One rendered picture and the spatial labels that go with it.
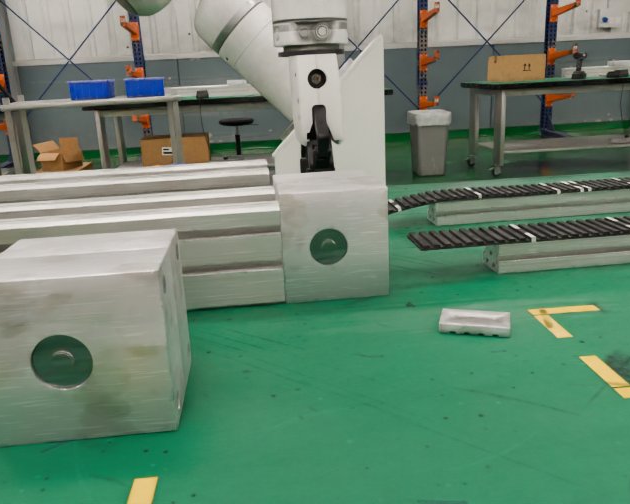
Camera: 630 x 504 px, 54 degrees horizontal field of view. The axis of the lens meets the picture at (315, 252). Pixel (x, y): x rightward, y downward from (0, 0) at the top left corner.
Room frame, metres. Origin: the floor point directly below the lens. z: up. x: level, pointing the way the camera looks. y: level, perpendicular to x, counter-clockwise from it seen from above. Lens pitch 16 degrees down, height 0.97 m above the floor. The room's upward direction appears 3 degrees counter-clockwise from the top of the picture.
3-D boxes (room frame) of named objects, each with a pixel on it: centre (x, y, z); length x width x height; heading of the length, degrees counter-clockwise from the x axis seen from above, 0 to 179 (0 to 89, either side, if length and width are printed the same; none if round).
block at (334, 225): (0.56, -0.01, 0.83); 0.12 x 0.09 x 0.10; 6
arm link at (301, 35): (0.74, -0.01, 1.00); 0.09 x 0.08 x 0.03; 6
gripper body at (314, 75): (0.74, -0.01, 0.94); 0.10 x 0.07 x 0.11; 6
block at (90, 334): (0.36, 0.14, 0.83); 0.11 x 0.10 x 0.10; 5
